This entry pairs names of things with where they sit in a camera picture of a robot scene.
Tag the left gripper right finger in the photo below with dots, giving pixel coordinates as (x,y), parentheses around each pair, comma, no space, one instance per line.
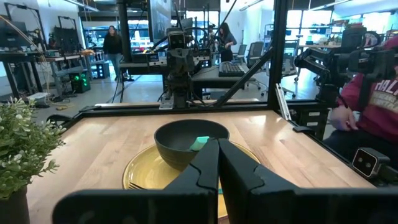
(237,180)

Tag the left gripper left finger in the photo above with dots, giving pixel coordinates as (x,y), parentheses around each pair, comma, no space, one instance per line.
(202,174)

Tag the black bowl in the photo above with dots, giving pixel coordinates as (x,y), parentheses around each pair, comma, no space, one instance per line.
(174,146)

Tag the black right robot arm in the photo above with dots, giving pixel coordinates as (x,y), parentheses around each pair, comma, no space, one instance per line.
(180,93)

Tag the grey office desk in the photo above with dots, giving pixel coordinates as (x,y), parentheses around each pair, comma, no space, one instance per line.
(208,79)

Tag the black keyboard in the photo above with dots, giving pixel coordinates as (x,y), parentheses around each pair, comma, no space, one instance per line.
(231,69)

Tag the person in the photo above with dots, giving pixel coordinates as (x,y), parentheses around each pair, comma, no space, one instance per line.
(228,40)
(112,46)
(382,105)

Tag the yellow plate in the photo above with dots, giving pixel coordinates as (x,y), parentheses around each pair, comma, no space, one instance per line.
(146,171)

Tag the grey office chair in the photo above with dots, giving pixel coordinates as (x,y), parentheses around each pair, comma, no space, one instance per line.
(255,51)

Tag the black table edge clamp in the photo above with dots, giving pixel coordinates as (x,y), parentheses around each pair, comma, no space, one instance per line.
(303,129)

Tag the black control box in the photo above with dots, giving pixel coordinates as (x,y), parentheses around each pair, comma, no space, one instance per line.
(312,119)

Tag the computer with green lights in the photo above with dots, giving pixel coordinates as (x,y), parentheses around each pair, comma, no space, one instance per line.
(79,82)

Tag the black workshop table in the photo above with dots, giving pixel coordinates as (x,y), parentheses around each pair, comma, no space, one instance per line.
(18,56)

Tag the green plant in black pot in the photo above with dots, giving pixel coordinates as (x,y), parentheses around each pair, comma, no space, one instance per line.
(21,149)

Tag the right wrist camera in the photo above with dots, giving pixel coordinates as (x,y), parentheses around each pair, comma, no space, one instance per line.
(177,40)

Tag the silver aluminium rail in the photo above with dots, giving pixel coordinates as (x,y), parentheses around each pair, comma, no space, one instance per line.
(283,104)

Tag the table level camera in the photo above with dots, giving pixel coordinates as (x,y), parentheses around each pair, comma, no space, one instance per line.
(368,161)

